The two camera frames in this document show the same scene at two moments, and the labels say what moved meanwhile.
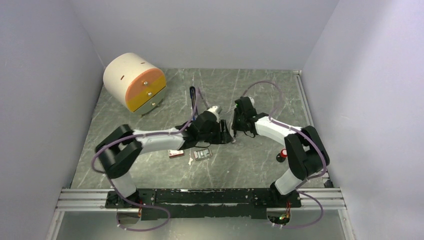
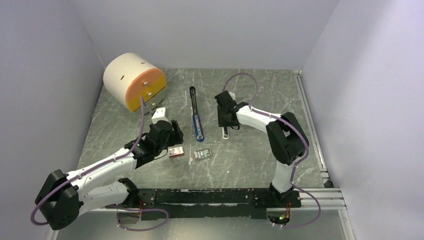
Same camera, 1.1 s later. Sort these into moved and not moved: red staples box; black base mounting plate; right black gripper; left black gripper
Moved: right black gripper; left black gripper
Not moved: black base mounting plate; red staples box
